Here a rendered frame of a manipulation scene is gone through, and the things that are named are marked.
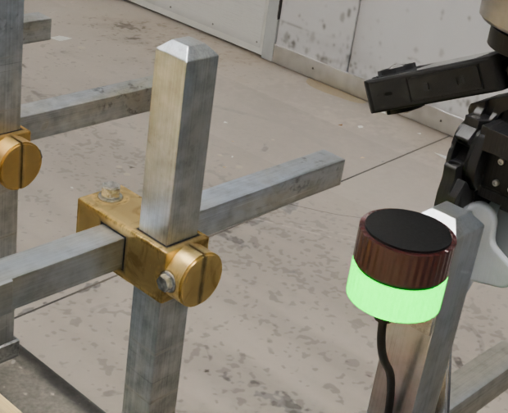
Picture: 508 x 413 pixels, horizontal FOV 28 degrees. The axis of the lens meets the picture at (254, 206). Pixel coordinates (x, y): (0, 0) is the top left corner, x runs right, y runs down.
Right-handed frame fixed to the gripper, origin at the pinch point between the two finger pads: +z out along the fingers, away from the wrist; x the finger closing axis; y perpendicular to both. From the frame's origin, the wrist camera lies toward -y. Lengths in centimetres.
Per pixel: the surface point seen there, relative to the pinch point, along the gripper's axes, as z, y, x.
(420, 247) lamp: -9.4, 4.4, -13.8
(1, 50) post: -4.5, -45.7, -8.4
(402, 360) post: 1.6, 2.6, -9.5
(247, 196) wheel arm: 5.2, -24.9, 4.8
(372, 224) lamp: -9.4, 0.9, -14.0
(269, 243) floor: 101, -125, 138
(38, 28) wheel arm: 6, -75, 18
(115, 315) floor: 101, -122, 79
